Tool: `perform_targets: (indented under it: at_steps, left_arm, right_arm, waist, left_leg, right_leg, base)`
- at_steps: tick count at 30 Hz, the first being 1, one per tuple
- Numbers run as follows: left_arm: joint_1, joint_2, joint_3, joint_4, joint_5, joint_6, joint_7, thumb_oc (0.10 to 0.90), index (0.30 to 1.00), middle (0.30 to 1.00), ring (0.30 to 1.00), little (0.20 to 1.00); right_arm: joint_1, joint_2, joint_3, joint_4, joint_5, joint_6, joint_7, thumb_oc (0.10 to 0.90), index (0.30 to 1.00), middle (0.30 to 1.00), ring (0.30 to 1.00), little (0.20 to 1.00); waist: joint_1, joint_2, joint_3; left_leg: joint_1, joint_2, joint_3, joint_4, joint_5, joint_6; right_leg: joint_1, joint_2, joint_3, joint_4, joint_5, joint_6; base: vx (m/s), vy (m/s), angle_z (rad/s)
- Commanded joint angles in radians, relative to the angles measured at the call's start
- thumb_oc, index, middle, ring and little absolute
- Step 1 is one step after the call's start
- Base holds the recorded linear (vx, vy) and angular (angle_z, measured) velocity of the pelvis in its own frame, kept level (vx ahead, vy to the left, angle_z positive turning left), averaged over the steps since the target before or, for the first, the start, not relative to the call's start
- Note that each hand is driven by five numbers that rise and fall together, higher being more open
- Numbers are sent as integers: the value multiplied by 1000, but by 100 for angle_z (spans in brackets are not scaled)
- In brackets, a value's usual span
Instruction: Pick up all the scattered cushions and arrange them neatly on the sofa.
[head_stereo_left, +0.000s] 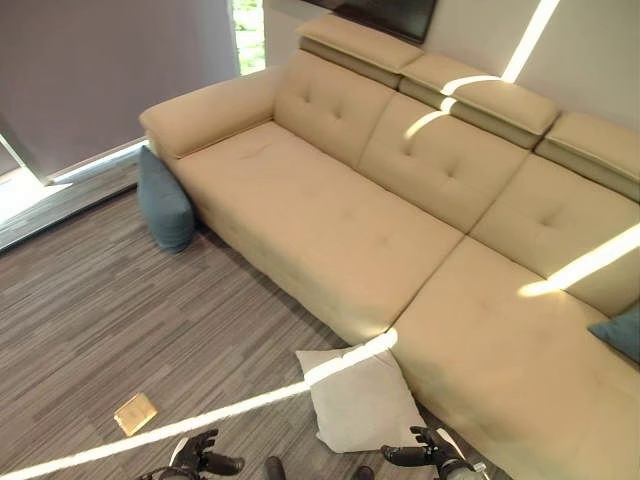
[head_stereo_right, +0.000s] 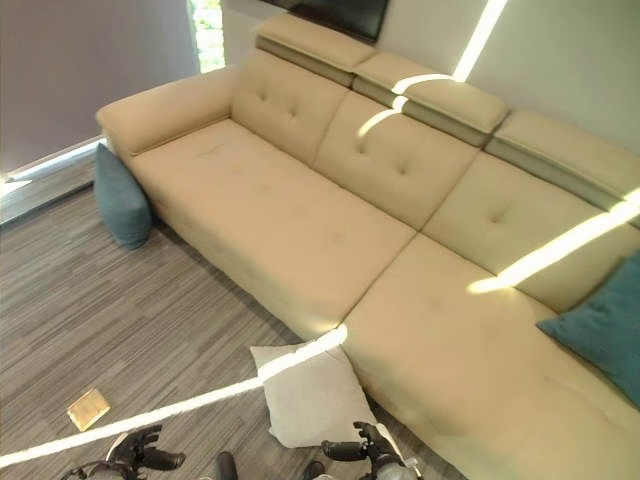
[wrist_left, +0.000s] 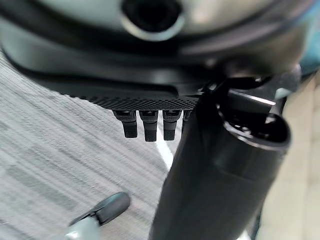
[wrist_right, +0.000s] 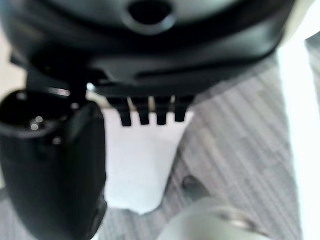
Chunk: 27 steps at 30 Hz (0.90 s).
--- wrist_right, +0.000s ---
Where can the silver robot leg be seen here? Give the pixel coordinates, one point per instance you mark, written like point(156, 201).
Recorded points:
point(200, 222)

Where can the grey striped rug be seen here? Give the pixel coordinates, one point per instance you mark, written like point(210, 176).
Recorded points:
point(237, 140)

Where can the dark robot foot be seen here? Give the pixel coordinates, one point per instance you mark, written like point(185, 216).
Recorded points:
point(193, 186)

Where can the white sofa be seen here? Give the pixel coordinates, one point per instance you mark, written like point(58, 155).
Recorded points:
point(301, 155)

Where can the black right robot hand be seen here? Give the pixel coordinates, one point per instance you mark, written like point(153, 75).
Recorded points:
point(150, 50)

